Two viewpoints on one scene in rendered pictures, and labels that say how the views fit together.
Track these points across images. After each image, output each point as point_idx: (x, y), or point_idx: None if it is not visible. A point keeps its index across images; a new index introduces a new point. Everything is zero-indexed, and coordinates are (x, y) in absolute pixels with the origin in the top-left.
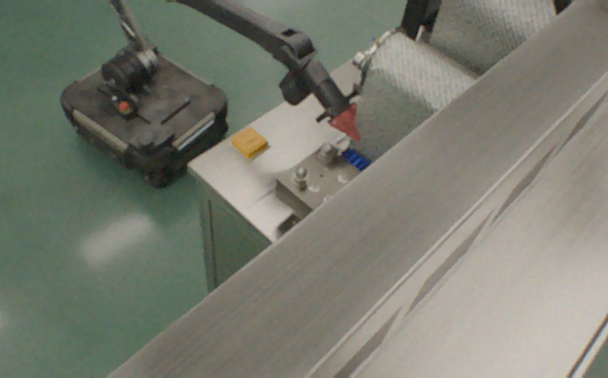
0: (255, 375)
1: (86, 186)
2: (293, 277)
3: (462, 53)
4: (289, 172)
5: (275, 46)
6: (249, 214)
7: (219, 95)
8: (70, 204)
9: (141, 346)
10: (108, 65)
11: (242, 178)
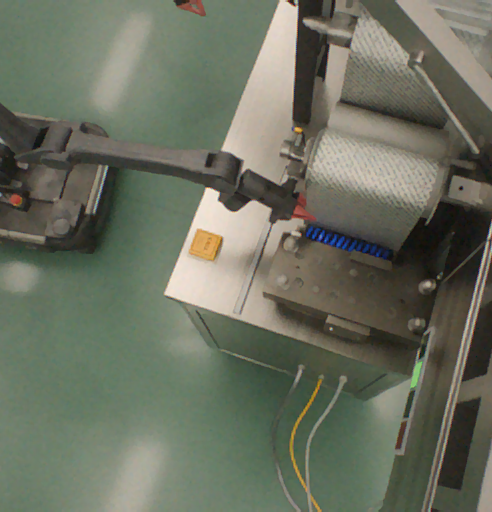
0: None
1: (22, 285)
2: None
3: (379, 102)
4: (269, 279)
5: (205, 180)
6: (245, 317)
7: (96, 132)
8: (20, 311)
9: (168, 403)
10: None
11: (219, 284)
